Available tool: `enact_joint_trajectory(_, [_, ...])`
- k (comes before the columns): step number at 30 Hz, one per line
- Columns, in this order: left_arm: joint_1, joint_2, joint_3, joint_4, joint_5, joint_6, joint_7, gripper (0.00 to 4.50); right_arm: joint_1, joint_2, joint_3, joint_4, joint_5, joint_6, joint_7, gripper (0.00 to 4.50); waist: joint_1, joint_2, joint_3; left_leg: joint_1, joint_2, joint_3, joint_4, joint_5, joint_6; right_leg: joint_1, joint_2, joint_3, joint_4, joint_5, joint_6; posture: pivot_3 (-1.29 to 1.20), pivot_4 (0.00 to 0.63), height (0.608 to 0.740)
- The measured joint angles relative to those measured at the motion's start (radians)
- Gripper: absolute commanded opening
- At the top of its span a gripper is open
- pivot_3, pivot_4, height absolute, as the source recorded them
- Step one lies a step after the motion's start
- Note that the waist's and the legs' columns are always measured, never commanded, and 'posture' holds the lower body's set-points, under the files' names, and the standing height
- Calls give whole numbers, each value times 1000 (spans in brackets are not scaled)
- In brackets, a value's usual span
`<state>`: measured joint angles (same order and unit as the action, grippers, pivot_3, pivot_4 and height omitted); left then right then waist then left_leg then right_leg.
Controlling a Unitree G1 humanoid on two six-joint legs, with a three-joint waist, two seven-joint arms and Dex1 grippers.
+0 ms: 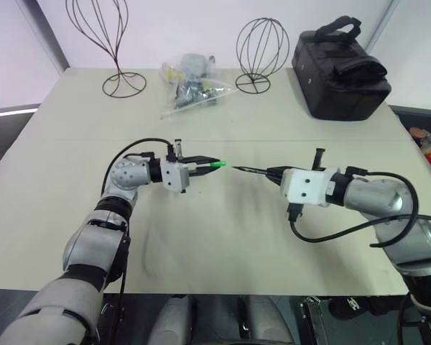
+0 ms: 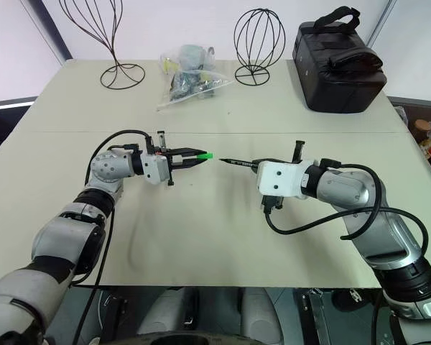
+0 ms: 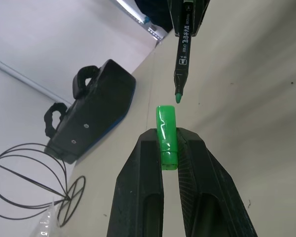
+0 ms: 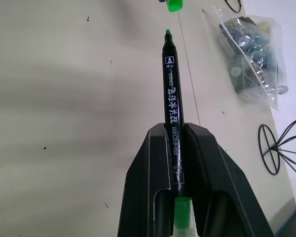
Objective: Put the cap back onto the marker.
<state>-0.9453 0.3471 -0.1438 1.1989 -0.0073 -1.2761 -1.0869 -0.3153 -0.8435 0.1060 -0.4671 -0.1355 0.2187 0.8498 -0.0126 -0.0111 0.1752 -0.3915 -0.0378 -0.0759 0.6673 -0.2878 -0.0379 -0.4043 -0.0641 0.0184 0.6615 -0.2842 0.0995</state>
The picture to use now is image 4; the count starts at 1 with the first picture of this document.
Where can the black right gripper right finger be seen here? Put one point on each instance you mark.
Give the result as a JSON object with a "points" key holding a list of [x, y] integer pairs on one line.
{"points": [[212, 172]]}

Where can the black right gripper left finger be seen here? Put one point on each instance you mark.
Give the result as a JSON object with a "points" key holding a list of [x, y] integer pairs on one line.
{"points": [[145, 177]]}

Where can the green marker cap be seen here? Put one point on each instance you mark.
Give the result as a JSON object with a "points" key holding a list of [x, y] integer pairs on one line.
{"points": [[174, 6]]}

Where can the black green-tipped marker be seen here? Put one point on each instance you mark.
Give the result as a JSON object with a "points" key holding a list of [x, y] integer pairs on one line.
{"points": [[172, 98]]}

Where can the clear plastic bag of items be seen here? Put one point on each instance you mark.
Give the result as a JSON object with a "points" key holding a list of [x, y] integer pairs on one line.
{"points": [[251, 49]]}

